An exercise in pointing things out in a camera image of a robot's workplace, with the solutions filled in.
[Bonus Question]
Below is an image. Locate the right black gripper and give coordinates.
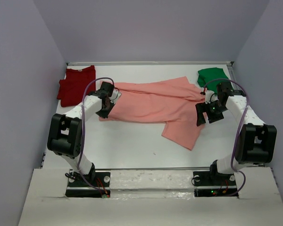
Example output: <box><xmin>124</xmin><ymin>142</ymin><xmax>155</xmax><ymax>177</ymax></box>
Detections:
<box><xmin>195</xmin><ymin>100</ymin><xmax>228</xmax><ymax>127</ymax></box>

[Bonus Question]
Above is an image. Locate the pink t-shirt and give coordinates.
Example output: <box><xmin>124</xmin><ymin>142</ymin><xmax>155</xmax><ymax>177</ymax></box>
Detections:
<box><xmin>106</xmin><ymin>77</ymin><xmax>204</xmax><ymax>150</ymax></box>

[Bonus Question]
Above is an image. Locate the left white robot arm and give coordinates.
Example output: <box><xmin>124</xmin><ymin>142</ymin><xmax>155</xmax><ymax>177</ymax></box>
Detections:
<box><xmin>47</xmin><ymin>78</ymin><xmax>121</xmax><ymax>186</ymax></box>

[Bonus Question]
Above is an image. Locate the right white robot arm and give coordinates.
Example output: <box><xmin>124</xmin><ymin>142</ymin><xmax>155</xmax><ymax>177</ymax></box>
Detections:
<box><xmin>196</xmin><ymin>79</ymin><xmax>277</xmax><ymax>185</ymax></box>

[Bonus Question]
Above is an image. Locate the red folded t-shirt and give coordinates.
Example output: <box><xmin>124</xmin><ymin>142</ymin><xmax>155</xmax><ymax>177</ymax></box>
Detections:
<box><xmin>57</xmin><ymin>65</ymin><xmax>96</xmax><ymax>107</ymax></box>

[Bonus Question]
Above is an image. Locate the green t-shirt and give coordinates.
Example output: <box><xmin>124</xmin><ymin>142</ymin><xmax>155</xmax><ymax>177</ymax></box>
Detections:
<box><xmin>197</xmin><ymin>67</ymin><xmax>228</xmax><ymax>93</ymax></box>

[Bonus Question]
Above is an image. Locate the white cardboard front cover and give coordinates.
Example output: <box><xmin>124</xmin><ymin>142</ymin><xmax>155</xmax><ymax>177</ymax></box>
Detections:
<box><xmin>19</xmin><ymin>167</ymin><xmax>283</xmax><ymax>226</ymax></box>

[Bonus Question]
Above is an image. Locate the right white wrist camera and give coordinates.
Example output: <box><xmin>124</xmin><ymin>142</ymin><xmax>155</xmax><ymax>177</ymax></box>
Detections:
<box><xmin>202</xmin><ymin>89</ymin><xmax>218</xmax><ymax>104</ymax></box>

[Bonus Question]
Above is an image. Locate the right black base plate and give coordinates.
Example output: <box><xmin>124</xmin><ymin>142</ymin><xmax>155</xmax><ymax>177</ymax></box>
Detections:
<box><xmin>191</xmin><ymin>170</ymin><xmax>238</xmax><ymax>198</ymax></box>

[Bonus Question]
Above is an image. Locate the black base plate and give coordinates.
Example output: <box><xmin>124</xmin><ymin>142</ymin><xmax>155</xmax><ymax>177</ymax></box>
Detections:
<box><xmin>65</xmin><ymin>170</ymin><xmax>111</xmax><ymax>198</ymax></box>
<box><xmin>191</xmin><ymin>170</ymin><xmax>238</xmax><ymax>198</ymax></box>

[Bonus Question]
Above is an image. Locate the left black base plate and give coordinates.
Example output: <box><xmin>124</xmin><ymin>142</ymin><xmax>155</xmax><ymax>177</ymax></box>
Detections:
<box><xmin>65</xmin><ymin>170</ymin><xmax>111</xmax><ymax>198</ymax></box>

